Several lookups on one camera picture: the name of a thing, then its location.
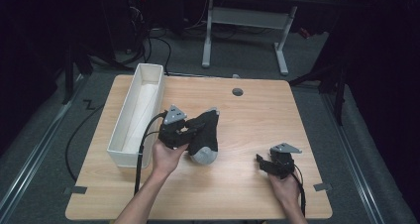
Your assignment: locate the grey tape piece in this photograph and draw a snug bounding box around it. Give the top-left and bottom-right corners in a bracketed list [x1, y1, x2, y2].
[62, 185, 88, 196]
[313, 182, 334, 192]

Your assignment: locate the dark grey knit sock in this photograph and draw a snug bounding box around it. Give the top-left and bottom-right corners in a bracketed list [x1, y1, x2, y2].
[184, 107, 221, 167]

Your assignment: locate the metal floor rail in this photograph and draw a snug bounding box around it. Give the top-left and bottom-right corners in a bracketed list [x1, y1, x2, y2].
[321, 91, 386, 224]
[0, 74, 87, 220]

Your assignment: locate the black metal stand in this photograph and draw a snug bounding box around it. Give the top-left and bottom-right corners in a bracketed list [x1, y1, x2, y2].
[61, 40, 94, 106]
[289, 59, 349, 127]

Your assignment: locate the right hand-held gripper cable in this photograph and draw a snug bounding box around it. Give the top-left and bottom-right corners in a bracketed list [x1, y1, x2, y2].
[291, 164, 307, 218]

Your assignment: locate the bundle of black cables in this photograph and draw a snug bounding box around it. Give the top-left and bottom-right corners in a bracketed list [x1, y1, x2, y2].
[127, 5, 173, 77]

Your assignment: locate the person's left hand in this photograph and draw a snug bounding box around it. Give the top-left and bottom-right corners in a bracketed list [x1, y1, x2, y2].
[151, 138, 189, 182]

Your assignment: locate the black floor cable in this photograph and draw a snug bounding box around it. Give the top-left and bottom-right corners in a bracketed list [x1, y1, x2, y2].
[64, 104, 104, 182]

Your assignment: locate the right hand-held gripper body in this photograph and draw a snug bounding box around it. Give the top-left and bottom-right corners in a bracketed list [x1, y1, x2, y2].
[268, 142, 303, 180]

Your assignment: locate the left hand-held gripper cable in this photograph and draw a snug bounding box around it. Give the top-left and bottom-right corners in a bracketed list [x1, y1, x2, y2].
[133, 110, 169, 196]

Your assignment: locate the person's right hand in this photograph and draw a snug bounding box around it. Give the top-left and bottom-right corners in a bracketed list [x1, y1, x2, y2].
[267, 172, 301, 212]

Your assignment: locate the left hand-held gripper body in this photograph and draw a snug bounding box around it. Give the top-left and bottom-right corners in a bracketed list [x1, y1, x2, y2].
[157, 104, 196, 150]

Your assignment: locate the white-framed desk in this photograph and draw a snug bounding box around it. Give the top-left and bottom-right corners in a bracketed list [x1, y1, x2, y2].
[201, 0, 341, 76]

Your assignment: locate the white storage box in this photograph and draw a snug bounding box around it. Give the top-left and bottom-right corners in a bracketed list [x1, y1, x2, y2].
[106, 62, 165, 169]

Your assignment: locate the hand-held gripper cable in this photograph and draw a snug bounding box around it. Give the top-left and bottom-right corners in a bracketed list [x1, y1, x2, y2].
[291, 164, 307, 218]
[133, 110, 169, 196]

